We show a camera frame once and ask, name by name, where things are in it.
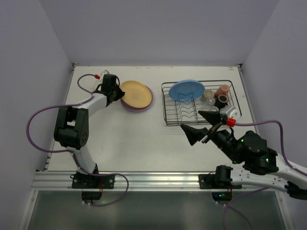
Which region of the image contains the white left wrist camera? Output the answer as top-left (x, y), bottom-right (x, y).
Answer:
top-left (100, 70), bottom-right (110, 76)

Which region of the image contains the speckled ceramic cup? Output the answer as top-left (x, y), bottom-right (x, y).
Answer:
top-left (201, 89), bottom-right (215, 101)

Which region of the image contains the purple plate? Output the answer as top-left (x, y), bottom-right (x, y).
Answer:
top-left (120, 87), bottom-right (154, 113)

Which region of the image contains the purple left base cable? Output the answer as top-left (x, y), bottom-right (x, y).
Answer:
top-left (71, 167), bottom-right (129, 207)

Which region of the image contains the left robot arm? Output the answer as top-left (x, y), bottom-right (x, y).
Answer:
top-left (54, 74), bottom-right (125, 175)

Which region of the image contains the clear glass tumbler far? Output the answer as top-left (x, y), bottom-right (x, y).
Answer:
top-left (204, 98), bottom-right (215, 108)

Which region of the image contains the dark wire dish rack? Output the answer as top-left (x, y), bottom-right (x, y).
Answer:
top-left (161, 80), bottom-right (242, 126)

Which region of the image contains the black mug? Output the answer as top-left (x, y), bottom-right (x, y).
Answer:
top-left (214, 94), bottom-right (228, 109)

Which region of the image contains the black left base bracket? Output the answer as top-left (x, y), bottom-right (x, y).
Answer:
top-left (70, 172), bottom-right (115, 190)

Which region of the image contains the black base bracket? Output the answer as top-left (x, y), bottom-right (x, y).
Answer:
top-left (70, 172), bottom-right (115, 190)
top-left (198, 166), bottom-right (242, 189)

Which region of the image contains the clear glass tumbler near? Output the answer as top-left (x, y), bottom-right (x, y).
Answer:
top-left (210, 106), bottom-right (219, 112)

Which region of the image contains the pink mug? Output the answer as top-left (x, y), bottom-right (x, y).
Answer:
top-left (214, 84), bottom-right (229, 98)

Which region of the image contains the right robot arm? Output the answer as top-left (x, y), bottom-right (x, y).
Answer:
top-left (180, 106), bottom-right (307, 200)

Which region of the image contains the tan yellow plate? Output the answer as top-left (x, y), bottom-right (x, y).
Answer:
top-left (120, 80), bottom-right (152, 108)

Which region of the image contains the clear glass tumbler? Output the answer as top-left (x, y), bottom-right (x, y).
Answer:
top-left (210, 106), bottom-right (219, 112)
top-left (204, 98), bottom-right (215, 108)

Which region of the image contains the black right base bracket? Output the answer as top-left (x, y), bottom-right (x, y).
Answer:
top-left (198, 166), bottom-right (242, 189)

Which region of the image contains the aluminium mounting rail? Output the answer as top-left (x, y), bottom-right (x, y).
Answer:
top-left (31, 169), bottom-right (287, 192)

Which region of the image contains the blue plate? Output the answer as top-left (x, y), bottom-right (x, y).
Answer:
top-left (168, 80), bottom-right (205, 102)

